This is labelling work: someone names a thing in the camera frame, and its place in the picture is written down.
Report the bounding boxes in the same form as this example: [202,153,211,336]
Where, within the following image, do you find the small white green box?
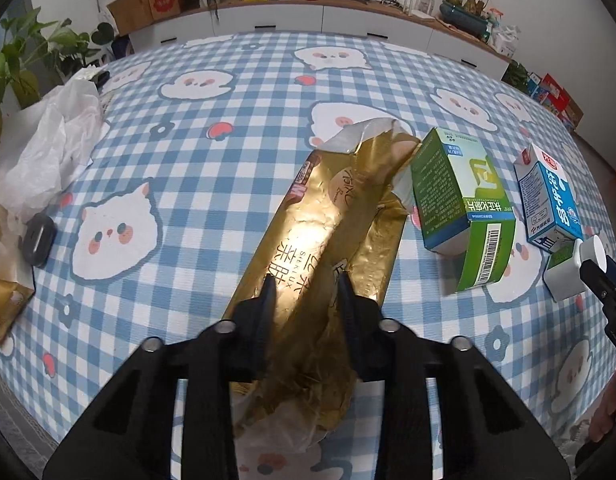
[543,234,607,302]

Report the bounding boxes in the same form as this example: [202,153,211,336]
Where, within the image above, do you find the large gold packaging bag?
[220,117,422,454]

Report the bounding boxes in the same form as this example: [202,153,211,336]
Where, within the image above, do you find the black oval gadget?
[18,212,58,267]

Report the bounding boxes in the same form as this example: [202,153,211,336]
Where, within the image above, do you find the blue white milk carton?
[512,142,586,254]

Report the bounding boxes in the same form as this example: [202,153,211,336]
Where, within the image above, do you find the white router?
[400,0,439,20]

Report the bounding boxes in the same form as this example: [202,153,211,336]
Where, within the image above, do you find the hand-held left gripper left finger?
[43,275,279,480]

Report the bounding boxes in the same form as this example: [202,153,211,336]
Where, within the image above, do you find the brown cardboard boxes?
[106,0,181,37]

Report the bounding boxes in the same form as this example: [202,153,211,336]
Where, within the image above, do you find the blue checked tablecloth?
[0,30,616,480]

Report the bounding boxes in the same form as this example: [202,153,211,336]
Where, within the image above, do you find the small gold packaging bag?
[0,205,37,347]

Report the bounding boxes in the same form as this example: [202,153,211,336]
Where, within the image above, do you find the red printed boxes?
[525,72,584,132]

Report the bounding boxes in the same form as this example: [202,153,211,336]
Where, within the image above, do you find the person's right hand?
[590,374,616,444]

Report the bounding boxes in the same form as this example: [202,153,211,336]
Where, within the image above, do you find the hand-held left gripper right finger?
[335,275,572,480]

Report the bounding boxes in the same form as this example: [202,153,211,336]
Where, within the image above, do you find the bonsai in blue pot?
[439,0,491,37]

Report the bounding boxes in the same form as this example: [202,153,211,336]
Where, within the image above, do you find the large leafy green houseplant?
[0,16,115,142]

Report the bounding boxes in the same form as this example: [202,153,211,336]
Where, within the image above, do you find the white packet bag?
[492,24,522,59]

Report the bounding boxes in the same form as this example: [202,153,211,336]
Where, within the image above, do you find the white plastic bag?
[0,77,107,222]

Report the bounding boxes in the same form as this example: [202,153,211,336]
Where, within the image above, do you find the white television cabinet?
[128,0,514,82]

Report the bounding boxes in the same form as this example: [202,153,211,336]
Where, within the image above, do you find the large green white carton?
[410,127,517,294]

